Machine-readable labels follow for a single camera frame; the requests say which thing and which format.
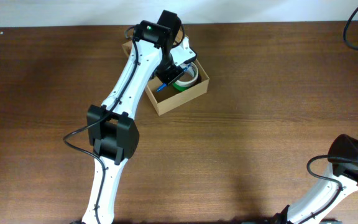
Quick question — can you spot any blue ballpoint pen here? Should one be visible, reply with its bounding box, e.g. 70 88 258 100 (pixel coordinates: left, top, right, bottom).
155 63 193 93

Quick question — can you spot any green tape roll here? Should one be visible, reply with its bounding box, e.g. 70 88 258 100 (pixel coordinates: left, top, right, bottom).
173 81 194 92

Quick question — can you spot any white masking tape roll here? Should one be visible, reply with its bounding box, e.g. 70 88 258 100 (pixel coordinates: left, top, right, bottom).
175 62 199 88

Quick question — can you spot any brown cardboard box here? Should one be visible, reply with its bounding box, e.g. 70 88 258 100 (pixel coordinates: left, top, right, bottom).
110 40 209 118

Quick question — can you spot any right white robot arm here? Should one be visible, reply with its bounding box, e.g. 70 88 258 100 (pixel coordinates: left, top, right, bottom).
269 134 358 224

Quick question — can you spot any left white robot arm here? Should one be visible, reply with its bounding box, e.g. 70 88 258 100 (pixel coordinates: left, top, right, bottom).
63 11 197 224

